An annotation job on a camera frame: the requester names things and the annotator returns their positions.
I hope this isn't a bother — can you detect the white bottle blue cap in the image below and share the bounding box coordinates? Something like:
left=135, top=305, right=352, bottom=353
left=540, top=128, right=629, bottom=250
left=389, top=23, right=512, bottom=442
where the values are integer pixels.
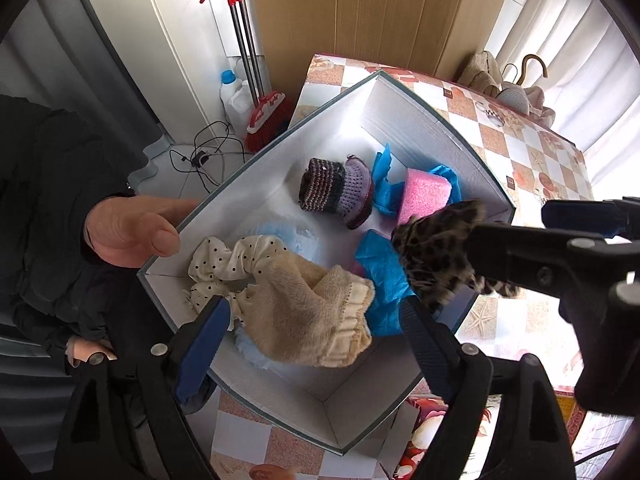
left=220, top=70, right=242, bottom=127

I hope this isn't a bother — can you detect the white plastic jug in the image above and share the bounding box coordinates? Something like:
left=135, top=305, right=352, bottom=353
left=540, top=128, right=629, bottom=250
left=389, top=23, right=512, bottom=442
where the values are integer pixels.
left=232, top=79, right=259, bottom=133

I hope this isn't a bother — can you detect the blue shoe cover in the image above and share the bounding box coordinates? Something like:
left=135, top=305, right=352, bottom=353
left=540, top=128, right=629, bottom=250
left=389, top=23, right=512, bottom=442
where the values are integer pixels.
left=356, top=230, right=418, bottom=337
left=371, top=144, right=462, bottom=218

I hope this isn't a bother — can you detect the checkered printed tablecloth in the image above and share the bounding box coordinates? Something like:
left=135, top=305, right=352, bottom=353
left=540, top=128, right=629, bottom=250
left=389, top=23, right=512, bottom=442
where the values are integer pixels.
left=210, top=52, right=596, bottom=480

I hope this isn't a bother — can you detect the white polka dot scrunchie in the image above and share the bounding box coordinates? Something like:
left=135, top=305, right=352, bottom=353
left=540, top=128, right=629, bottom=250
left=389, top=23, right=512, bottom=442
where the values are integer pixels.
left=187, top=235, right=291, bottom=331

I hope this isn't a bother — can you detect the black cable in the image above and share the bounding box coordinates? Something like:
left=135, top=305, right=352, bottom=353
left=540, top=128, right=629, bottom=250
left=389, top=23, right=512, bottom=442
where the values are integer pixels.
left=169, top=121, right=247, bottom=194

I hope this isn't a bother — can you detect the white curtain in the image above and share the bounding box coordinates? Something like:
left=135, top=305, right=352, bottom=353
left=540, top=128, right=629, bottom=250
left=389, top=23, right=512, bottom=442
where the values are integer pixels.
left=482, top=0, right=640, bottom=161

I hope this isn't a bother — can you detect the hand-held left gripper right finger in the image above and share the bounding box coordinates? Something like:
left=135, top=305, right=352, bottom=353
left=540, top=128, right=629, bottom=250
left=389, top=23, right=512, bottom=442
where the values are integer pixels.
left=399, top=297, right=576, bottom=480

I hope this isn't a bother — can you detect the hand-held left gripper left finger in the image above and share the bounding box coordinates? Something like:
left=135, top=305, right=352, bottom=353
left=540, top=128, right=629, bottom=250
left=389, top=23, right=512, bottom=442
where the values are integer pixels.
left=52, top=296, right=232, bottom=480

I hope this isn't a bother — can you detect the beige terry sock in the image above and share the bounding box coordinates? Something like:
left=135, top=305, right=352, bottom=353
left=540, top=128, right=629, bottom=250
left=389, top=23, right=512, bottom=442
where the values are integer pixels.
left=235, top=254, right=376, bottom=368

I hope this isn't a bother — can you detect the grey knit cap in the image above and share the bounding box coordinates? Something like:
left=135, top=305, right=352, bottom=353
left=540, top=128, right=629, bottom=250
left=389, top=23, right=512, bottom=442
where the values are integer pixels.
left=495, top=85, right=532, bottom=116

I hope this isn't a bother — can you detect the white cardboard storage box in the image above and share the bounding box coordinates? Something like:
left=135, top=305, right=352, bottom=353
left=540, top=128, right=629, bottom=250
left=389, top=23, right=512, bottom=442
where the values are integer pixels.
left=136, top=70, right=516, bottom=456

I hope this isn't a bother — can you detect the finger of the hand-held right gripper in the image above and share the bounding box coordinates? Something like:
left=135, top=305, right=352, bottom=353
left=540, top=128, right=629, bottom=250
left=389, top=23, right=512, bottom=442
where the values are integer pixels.
left=465, top=222, right=640, bottom=304
left=541, top=199, right=640, bottom=239

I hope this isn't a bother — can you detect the pale pink cloth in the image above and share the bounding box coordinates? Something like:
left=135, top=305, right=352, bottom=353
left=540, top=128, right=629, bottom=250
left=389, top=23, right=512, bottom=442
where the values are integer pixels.
left=525, top=85, right=557, bottom=128

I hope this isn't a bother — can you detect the light blue fluffy scrunchie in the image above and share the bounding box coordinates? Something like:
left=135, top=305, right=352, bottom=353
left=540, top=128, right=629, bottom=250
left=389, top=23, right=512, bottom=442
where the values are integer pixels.
left=232, top=220, right=321, bottom=372

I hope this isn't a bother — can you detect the red broom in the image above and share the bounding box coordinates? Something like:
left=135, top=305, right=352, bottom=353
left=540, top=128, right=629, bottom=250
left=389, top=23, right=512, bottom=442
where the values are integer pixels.
left=200, top=0, right=290, bottom=153

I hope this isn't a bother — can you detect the leopard print scrunchie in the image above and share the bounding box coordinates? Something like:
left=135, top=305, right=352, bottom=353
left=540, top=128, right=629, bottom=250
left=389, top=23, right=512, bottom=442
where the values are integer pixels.
left=391, top=200, right=521, bottom=313

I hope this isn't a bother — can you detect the brown cardboard sheet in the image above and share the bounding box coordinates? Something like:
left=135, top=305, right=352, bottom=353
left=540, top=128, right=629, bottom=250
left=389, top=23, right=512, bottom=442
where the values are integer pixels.
left=247, top=0, right=516, bottom=83

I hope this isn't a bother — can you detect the small pink sponge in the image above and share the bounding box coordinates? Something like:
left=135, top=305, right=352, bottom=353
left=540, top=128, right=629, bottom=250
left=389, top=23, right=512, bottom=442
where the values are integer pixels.
left=397, top=169, right=451, bottom=226

